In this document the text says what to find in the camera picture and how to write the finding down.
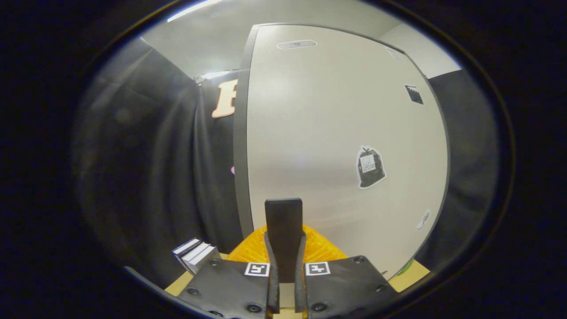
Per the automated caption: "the white and blue book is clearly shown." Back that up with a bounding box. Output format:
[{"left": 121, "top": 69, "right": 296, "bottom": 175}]
[{"left": 182, "top": 242, "right": 211, "bottom": 271}]

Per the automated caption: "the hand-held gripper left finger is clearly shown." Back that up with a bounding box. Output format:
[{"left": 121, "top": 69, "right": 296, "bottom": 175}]
[{"left": 177, "top": 198, "right": 284, "bottom": 319}]

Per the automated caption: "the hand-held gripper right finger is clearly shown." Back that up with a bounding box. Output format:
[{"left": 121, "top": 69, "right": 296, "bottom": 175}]
[{"left": 284, "top": 198, "right": 399, "bottom": 319}]

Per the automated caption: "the grey cover book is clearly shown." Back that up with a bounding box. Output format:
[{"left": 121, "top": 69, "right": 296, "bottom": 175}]
[{"left": 188, "top": 246, "right": 221, "bottom": 274}]

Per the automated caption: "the beige shoe cabinet door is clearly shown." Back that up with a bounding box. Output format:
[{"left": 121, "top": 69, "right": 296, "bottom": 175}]
[{"left": 246, "top": 24, "right": 450, "bottom": 280}]

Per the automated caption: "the grey shoe cabinet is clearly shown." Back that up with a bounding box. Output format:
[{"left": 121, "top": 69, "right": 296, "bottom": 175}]
[{"left": 233, "top": 23, "right": 451, "bottom": 280}]

